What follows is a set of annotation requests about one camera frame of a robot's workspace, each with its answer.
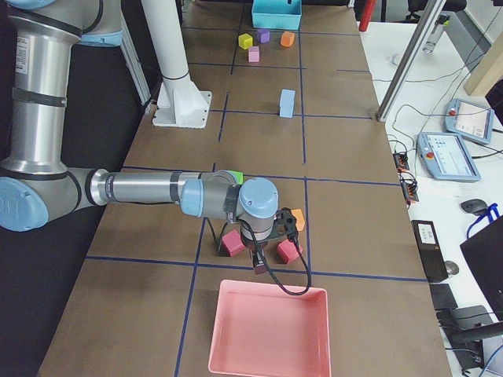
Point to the green foam block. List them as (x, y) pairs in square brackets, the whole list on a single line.
[(238, 176)]

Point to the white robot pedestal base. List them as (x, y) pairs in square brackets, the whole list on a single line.
[(180, 103)]

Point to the pink foam block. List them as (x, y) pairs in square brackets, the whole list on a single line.
[(253, 54)]

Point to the teach pendant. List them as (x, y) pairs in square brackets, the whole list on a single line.
[(473, 122), (446, 157)]

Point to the orange foam block left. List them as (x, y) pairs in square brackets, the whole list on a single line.
[(300, 219)]

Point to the orange foam block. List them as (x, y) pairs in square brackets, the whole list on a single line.
[(300, 219), (287, 39)]

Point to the black power box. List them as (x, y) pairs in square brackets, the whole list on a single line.
[(429, 251)]

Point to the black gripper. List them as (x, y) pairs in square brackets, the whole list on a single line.
[(252, 246)]

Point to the orange foam block right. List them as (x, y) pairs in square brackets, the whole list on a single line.
[(287, 39)]

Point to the teach pendant far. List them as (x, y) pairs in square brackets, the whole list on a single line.
[(473, 122)]

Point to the teal plastic bin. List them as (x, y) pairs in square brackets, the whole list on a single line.
[(277, 14)]

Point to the black computer mouse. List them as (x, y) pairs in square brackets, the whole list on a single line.
[(474, 206)]

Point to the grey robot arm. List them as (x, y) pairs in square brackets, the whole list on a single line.
[(61, 142)]

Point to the maroon foam block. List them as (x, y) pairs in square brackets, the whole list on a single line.
[(288, 252), (231, 244)]

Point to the aluminium frame post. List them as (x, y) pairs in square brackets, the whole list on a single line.
[(422, 31)]

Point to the teach pendant near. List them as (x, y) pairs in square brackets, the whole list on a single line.
[(446, 157)]

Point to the purple foam block right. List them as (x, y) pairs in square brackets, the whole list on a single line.
[(263, 35)]

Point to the light blue foam block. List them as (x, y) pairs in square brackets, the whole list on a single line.
[(287, 97), (286, 110)]

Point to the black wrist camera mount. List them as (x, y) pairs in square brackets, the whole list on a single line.
[(284, 225)]

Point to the yellow foam block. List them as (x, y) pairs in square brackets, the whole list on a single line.
[(245, 41)]

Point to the red fire extinguisher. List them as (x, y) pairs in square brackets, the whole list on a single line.
[(366, 15)]

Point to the pink plastic tray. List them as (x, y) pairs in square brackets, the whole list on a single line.
[(261, 331)]

